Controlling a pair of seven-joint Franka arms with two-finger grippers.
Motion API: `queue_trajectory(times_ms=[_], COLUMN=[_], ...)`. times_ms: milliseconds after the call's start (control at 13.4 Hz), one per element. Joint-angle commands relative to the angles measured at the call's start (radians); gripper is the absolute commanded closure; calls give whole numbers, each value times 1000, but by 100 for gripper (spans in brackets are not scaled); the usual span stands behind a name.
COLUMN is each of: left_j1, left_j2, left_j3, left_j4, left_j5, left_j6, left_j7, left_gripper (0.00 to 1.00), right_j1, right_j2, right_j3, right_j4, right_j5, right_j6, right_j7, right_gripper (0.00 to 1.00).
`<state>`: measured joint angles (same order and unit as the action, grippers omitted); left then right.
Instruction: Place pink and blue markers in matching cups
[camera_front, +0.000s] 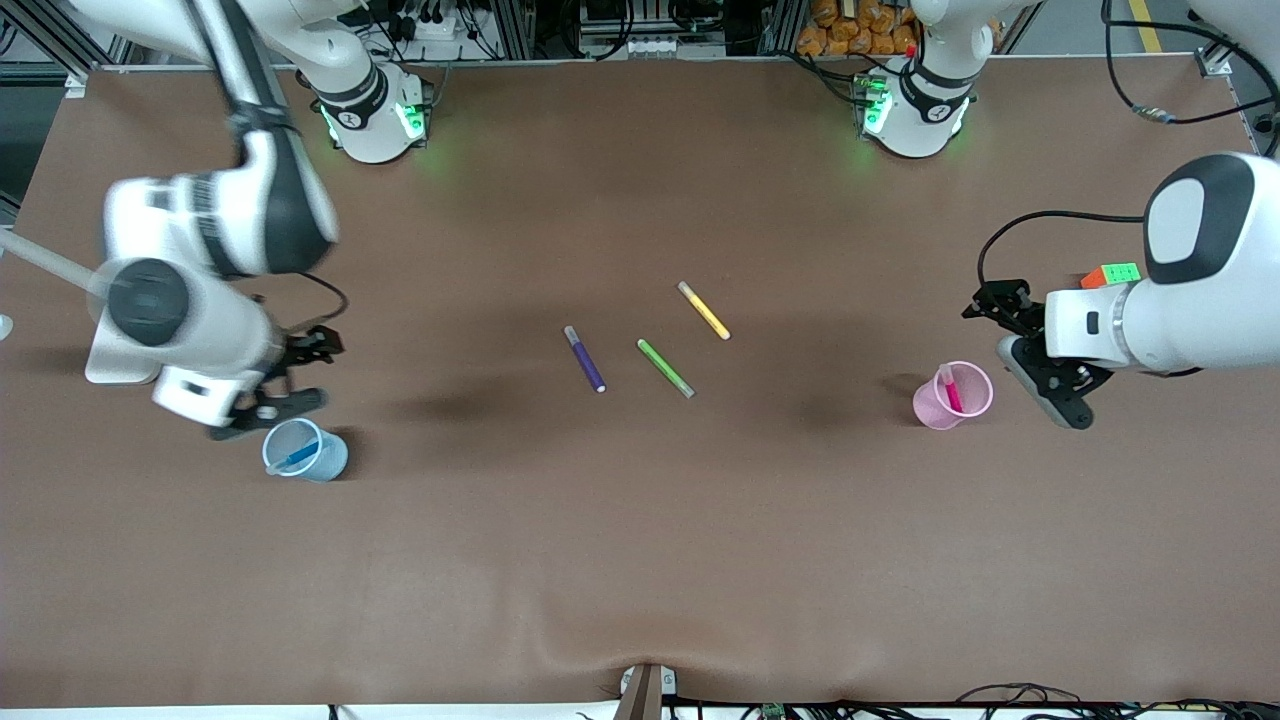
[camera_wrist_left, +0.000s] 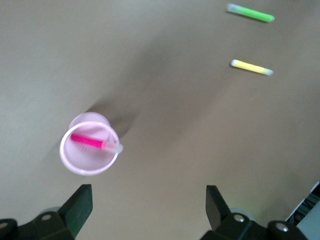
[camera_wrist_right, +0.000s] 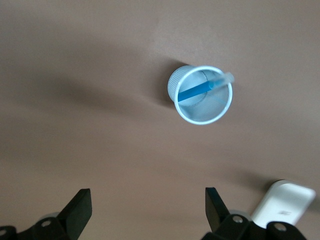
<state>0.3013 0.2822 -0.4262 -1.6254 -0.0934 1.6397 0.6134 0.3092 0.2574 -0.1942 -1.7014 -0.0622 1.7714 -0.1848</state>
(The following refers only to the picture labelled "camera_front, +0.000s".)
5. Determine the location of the light blue mesh cup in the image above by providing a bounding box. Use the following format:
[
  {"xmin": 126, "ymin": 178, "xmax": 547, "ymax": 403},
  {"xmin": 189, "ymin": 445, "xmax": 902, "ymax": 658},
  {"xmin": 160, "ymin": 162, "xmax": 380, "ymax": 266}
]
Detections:
[{"xmin": 262, "ymin": 417, "xmax": 350, "ymax": 483}]

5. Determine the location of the blue marker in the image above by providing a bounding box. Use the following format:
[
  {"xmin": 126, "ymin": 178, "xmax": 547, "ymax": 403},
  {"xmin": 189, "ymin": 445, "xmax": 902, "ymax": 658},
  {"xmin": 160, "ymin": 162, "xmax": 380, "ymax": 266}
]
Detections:
[{"xmin": 268, "ymin": 440, "xmax": 323, "ymax": 476}]

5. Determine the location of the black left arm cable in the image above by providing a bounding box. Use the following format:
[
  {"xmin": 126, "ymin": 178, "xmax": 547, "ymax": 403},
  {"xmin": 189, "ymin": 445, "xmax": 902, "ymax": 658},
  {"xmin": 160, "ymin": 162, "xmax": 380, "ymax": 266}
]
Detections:
[{"xmin": 977, "ymin": 209, "xmax": 1147, "ymax": 291}]

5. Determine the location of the black cable bundle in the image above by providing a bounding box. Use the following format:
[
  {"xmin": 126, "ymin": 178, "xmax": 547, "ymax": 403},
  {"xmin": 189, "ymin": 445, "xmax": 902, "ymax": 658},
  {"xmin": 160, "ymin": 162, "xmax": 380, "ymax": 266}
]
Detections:
[{"xmin": 955, "ymin": 683, "xmax": 1280, "ymax": 720}]

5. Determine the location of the green marker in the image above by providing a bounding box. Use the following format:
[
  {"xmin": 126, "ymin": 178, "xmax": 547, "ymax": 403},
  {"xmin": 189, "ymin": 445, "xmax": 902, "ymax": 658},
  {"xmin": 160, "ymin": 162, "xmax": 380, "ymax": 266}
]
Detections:
[{"xmin": 637, "ymin": 339, "xmax": 697, "ymax": 400}]

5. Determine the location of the bag of orange items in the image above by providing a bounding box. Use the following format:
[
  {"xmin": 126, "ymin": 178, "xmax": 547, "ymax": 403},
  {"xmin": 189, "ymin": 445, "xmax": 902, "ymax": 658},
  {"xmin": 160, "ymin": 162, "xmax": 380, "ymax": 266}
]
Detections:
[{"xmin": 797, "ymin": 0, "xmax": 919, "ymax": 58}]

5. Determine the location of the purple marker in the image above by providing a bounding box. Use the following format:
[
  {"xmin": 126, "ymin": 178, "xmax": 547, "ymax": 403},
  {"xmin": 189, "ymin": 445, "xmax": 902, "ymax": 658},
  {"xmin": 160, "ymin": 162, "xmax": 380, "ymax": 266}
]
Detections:
[{"xmin": 563, "ymin": 325, "xmax": 608, "ymax": 394}]

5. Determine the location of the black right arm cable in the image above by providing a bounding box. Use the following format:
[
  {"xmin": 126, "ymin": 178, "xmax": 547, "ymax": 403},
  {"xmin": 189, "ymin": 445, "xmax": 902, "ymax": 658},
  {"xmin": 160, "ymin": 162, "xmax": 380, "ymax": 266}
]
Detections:
[{"xmin": 190, "ymin": 0, "xmax": 349, "ymax": 331}]

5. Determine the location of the pink mesh cup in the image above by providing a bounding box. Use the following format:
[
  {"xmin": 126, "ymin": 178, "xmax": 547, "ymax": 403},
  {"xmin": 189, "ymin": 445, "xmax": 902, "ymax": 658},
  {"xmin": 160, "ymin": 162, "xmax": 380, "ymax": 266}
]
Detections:
[{"xmin": 913, "ymin": 361, "xmax": 995, "ymax": 432}]

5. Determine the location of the white power strip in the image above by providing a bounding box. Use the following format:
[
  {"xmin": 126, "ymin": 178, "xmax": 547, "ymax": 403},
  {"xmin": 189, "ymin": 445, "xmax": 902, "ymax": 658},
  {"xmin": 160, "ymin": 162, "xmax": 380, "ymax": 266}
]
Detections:
[{"xmin": 395, "ymin": 5, "xmax": 476, "ymax": 43}]

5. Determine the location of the yellow marker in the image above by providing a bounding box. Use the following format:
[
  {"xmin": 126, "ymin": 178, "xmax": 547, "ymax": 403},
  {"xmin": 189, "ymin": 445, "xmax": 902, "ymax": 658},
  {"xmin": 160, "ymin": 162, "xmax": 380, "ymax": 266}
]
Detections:
[{"xmin": 677, "ymin": 281, "xmax": 732, "ymax": 342}]

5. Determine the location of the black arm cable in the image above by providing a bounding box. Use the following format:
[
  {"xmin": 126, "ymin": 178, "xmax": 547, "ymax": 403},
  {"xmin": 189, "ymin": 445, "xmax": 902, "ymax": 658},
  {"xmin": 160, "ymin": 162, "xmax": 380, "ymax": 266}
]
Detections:
[
  {"xmin": 190, "ymin": 0, "xmax": 349, "ymax": 331},
  {"xmin": 977, "ymin": 209, "xmax": 1147, "ymax": 291}
]

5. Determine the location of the metal table edge bracket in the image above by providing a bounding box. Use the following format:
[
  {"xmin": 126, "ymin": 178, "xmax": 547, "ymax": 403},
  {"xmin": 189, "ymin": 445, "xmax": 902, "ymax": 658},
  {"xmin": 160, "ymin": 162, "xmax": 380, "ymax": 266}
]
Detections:
[{"xmin": 618, "ymin": 663, "xmax": 678, "ymax": 720}]

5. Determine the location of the black cable with metal connector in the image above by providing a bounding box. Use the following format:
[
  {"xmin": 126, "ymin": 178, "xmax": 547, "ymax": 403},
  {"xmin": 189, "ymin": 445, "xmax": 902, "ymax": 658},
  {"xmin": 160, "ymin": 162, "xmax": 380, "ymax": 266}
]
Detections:
[{"xmin": 1100, "ymin": 0, "xmax": 1280, "ymax": 161}]

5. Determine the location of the white lamp stand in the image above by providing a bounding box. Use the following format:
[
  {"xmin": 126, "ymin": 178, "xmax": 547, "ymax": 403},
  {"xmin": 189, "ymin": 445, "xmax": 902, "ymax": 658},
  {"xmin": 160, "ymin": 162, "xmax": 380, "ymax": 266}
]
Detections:
[{"xmin": 0, "ymin": 228, "xmax": 166, "ymax": 387}]

